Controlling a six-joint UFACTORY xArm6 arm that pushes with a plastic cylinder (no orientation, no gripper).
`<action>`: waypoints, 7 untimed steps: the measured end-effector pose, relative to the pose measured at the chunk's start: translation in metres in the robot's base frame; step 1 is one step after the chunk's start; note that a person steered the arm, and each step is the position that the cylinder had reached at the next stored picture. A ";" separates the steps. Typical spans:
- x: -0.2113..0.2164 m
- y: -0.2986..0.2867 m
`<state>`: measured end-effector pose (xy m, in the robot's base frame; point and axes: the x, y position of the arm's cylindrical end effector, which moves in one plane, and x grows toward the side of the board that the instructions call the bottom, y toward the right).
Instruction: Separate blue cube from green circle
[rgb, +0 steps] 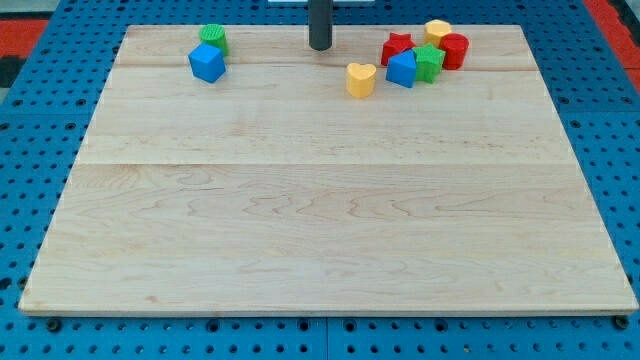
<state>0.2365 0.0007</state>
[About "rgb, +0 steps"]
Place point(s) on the blue pentagon block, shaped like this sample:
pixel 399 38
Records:
pixel 402 69

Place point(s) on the blue cube block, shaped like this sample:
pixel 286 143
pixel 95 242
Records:
pixel 207 62

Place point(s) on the red cylinder block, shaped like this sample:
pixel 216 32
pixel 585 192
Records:
pixel 455 46

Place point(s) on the green star block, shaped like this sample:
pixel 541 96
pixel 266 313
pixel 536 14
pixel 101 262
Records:
pixel 429 61

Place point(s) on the yellow hexagon block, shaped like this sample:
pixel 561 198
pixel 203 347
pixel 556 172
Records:
pixel 435 30

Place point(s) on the yellow heart block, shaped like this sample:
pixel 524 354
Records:
pixel 360 79

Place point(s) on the light wooden board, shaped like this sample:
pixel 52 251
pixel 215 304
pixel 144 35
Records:
pixel 273 192

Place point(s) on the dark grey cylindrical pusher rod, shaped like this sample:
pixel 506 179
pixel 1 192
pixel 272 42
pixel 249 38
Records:
pixel 320 24

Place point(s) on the green cylinder block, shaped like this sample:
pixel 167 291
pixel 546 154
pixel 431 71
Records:
pixel 215 35

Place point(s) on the red star block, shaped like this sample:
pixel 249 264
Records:
pixel 396 44

